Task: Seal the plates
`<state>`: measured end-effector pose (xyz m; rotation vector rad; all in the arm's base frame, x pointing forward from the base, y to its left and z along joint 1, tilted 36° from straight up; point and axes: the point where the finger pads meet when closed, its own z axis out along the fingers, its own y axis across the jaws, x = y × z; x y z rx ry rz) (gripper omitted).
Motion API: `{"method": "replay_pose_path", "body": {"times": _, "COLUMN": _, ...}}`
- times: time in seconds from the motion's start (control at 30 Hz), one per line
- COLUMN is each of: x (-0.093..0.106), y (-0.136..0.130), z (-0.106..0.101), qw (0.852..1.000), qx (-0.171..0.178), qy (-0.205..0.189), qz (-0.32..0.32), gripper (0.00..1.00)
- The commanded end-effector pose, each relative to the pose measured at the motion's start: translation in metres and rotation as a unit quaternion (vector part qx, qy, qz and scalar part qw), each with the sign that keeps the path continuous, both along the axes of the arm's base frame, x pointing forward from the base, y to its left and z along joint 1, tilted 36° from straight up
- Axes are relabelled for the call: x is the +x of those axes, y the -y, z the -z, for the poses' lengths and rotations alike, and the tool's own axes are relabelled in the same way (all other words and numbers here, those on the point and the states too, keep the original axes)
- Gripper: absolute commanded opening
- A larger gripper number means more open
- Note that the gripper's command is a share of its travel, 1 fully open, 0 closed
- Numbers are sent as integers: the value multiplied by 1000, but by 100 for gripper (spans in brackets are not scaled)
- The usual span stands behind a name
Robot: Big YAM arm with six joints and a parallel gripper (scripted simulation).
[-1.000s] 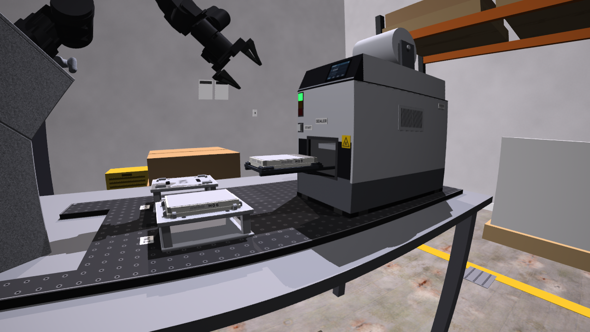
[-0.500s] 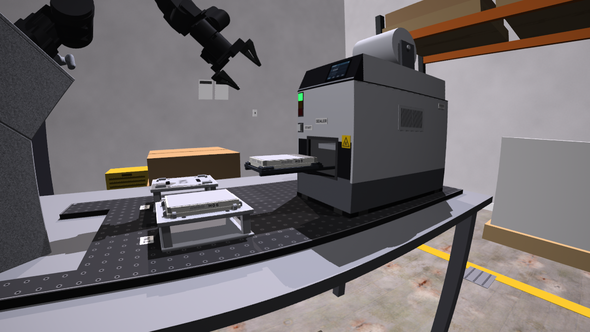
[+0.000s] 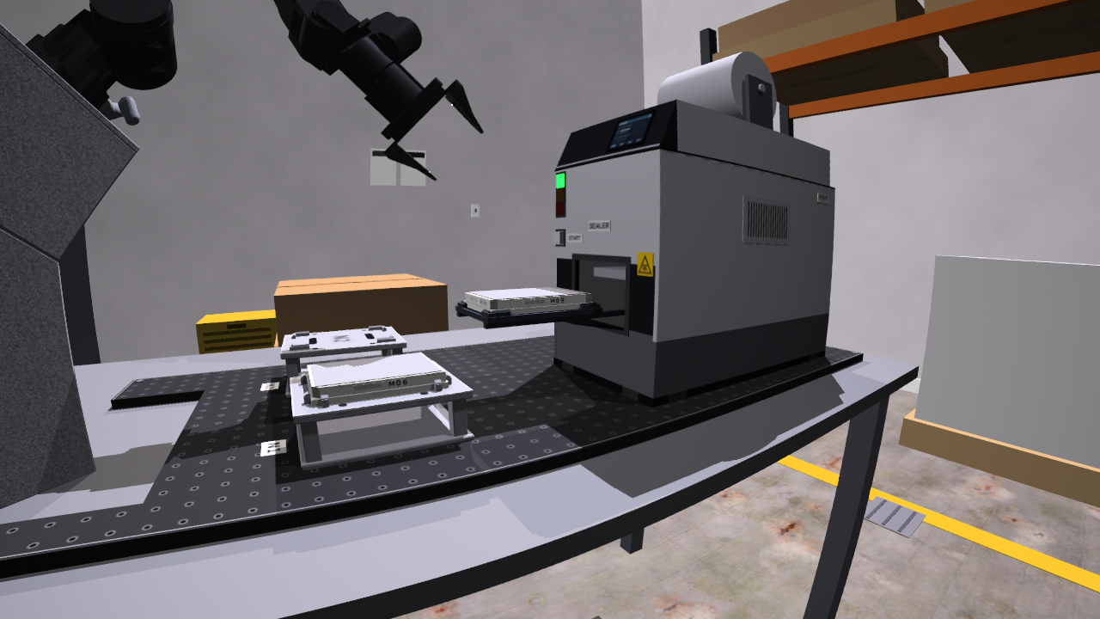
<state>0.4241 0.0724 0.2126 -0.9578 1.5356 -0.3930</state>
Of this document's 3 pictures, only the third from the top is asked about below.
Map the white foil roll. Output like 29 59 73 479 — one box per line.
657 52 777 121

